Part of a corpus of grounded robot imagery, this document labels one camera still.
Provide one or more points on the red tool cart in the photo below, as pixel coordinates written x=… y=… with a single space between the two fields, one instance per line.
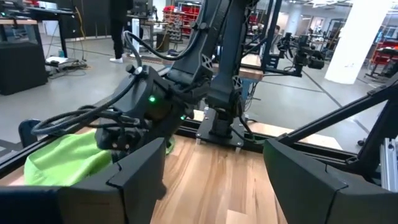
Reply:
x=385 y=56

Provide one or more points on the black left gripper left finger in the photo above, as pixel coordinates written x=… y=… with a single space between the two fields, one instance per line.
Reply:
x=93 y=205

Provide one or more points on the black station frame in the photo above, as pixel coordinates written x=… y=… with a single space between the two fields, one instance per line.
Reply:
x=270 y=31

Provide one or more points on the black cabinet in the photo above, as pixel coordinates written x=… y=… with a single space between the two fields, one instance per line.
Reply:
x=21 y=68

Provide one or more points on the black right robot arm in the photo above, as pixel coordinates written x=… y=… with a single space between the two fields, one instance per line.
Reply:
x=224 y=62

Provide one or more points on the black frame hook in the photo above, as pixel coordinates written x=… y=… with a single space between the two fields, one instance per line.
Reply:
x=26 y=133

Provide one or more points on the white pillar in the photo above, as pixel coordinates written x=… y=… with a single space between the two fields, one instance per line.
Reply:
x=354 y=40

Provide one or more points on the silver aluminium extrusion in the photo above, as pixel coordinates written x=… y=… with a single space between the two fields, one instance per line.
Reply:
x=390 y=165

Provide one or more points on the black office desk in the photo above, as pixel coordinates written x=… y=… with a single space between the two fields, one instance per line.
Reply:
x=49 y=12

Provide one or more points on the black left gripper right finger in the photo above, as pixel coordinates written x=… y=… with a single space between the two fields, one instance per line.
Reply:
x=311 y=199

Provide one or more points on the green cloth towel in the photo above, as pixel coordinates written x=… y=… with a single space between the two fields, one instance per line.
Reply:
x=326 y=119

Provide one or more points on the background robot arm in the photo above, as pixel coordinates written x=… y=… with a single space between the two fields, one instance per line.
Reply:
x=308 y=57

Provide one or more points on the white tower fan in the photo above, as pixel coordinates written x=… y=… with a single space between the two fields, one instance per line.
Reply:
x=136 y=34

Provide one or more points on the red storage shelves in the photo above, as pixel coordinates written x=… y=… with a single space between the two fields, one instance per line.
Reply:
x=189 y=12

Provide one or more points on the blue-legged work table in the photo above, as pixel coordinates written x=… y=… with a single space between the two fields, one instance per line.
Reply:
x=252 y=73

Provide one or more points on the person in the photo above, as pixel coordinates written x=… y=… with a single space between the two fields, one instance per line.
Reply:
x=119 y=31

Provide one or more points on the bright green microfiber towel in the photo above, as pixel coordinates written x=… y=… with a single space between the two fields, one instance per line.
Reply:
x=62 y=161

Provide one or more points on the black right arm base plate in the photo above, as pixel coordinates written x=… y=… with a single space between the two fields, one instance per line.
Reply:
x=203 y=137

